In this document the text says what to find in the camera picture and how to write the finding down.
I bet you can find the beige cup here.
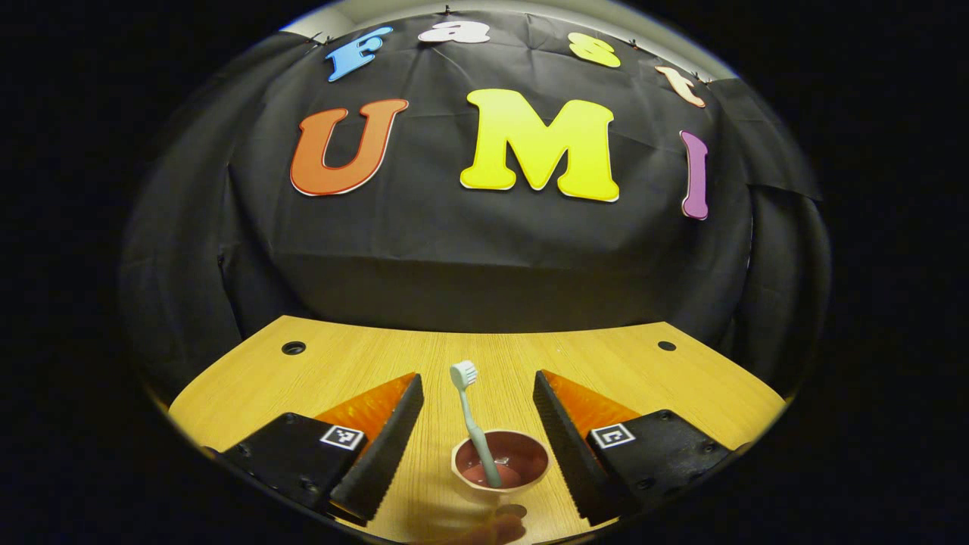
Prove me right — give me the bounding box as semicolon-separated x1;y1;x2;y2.
451;429;551;523

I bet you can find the wooden desktop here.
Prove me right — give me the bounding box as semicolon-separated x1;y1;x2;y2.
168;315;788;545

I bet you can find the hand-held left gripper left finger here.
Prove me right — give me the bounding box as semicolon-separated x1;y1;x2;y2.
220;372;425;527

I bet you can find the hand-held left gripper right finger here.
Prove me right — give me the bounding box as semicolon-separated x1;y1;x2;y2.
533;369;734;527

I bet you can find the pale green toothbrush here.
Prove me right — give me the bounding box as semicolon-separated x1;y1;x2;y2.
450;360;503;489

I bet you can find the black backdrop cloth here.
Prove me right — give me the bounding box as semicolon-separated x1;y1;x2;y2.
117;8;833;402

